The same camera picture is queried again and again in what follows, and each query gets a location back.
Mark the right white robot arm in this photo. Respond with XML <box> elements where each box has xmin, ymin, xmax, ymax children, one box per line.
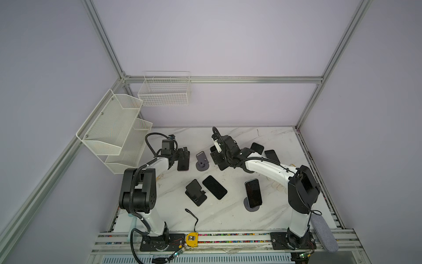
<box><xmin>210</xmin><ymin>127</ymin><xmax>320</xmax><ymax>250</ymax></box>

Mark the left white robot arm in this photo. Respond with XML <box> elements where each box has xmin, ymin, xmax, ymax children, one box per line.
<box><xmin>119</xmin><ymin>135</ymin><xmax>185</xmax><ymax>251</ymax></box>

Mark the grey stand centre right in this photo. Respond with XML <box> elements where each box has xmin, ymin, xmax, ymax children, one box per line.
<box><xmin>242</xmin><ymin>166</ymin><xmax>254</xmax><ymax>174</ymax></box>

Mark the grey round stand back left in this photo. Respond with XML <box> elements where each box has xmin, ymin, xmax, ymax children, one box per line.
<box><xmin>196</xmin><ymin>151</ymin><xmax>209</xmax><ymax>172</ymax></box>

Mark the black folding phone stand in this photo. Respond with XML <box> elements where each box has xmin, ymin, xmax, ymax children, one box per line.
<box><xmin>185</xmin><ymin>179</ymin><xmax>207</xmax><ymax>207</ymax></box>

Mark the grey stand front centre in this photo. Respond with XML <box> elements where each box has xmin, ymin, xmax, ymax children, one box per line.
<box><xmin>244</xmin><ymin>198</ymin><xmax>260</xmax><ymax>212</ymax></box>

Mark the white mesh two-tier shelf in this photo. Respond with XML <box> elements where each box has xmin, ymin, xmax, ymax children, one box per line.
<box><xmin>76</xmin><ymin>90</ymin><xmax>153</xmax><ymax>174</ymax></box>

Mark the yellow tape measure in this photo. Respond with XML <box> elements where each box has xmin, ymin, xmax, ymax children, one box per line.
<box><xmin>185</xmin><ymin>209</ymin><xmax>199</xmax><ymax>248</ymax></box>

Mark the grey oval pad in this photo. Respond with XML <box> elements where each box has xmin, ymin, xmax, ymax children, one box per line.
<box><xmin>311</xmin><ymin>214</ymin><xmax>339</xmax><ymax>253</ymax></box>

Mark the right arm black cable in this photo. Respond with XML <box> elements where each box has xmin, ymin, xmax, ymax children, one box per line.
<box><xmin>211</xmin><ymin>126</ymin><xmax>322</xmax><ymax>228</ymax></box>

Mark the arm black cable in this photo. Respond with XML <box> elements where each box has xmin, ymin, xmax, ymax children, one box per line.
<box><xmin>126</xmin><ymin>131</ymin><xmax>170</xmax><ymax>264</ymax></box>
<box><xmin>211</xmin><ymin>126</ymin><xmax>322</xmax><ymax>228</ymax></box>

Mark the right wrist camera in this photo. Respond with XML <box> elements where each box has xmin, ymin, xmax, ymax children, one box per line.
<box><xmin>214</xmin><ymin>139</ymin><xmax>222</xmax><ymax>153</ymax></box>

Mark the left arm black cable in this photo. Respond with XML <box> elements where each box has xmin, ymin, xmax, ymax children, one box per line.
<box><xmin>126</xmin><ymin>131</ymin><xmax>170</xmax><ymax>264</ymax></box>

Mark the white wire basket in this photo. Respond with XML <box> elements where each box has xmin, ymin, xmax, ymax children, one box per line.
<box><xmin>138</xmin><ymin>71</ymin><xmax>191</xmax><ymax>107</ymax></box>

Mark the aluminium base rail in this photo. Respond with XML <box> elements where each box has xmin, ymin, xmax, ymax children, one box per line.
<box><xmin>91</xmin><ymin>229</ymin><xmax>364</xmax><ymax>255</ymax></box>

